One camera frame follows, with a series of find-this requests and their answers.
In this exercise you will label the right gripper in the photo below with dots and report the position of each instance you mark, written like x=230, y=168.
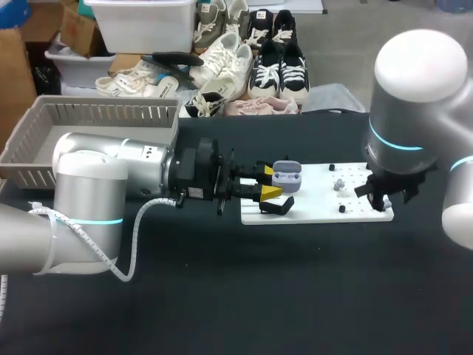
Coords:
x=391, y=183

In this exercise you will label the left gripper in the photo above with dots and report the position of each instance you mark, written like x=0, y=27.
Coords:
x=201, y=174

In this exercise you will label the lavender earbud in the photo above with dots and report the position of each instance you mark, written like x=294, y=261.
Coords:
x=339, y=185
x=387, y=203

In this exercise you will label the lavender earbud case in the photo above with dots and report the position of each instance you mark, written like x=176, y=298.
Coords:
x=287, y=176

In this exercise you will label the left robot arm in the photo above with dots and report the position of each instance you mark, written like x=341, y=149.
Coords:
x=92, y=185

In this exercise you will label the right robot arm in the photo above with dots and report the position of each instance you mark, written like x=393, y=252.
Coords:
x=410, y=103

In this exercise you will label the white plate with black stands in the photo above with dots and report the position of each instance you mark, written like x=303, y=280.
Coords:
x=318, y=207

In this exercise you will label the brown cardboard box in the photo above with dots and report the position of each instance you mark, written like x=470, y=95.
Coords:
x=15, y=81
x=79, y=29

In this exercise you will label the pink shoe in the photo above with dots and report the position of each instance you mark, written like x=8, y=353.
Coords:
x=258, y=105

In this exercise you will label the black and white sneaker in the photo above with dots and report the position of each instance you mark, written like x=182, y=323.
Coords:
x=203, y=105

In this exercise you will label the black low-top sneaker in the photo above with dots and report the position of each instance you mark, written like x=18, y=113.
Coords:
x=264, y=74
x=293, y=75

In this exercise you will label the white lace-up sneaker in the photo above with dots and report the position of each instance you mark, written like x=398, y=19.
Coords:
x=229, y=79
x=218, y=55

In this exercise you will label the white insole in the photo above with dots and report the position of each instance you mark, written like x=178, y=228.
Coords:
x=165, y=88

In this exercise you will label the black insole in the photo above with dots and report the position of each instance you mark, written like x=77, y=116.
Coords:
x=177, y=59

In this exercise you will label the black high-top sneaker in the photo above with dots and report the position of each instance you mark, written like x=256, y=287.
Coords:
x=285, y=26
x=258, y=27

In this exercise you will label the olive grey sneaker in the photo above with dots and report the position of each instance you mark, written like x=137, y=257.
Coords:
x=208, y=24

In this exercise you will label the cream canvas shoe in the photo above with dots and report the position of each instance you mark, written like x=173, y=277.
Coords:
x=125, y=83

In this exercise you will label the grey slotted basket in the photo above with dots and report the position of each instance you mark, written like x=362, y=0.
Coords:
x=92, y=122

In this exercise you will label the clear plastic storage bin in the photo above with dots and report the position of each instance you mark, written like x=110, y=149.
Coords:
x=148, y=26
x=81, y=70

